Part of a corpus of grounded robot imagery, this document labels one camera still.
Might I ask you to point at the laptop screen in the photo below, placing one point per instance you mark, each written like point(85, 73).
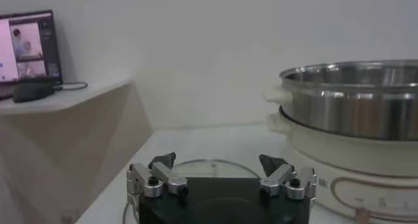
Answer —
point(29, 45)

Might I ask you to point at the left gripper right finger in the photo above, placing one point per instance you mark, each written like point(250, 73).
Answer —
point(278, 177)

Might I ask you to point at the black computer mouse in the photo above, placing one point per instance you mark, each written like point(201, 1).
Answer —
point(32, 92)

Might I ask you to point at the stainless steel steamer basket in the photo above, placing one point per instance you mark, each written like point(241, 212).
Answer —
point(343, 111)

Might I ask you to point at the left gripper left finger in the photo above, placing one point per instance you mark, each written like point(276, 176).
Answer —
point(163, 177)

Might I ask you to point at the round glass pot lid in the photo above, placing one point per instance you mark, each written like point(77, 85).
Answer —
point(212, 169)

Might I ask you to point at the cream electric cooker base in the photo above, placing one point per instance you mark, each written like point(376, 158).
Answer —
point(343, 166)

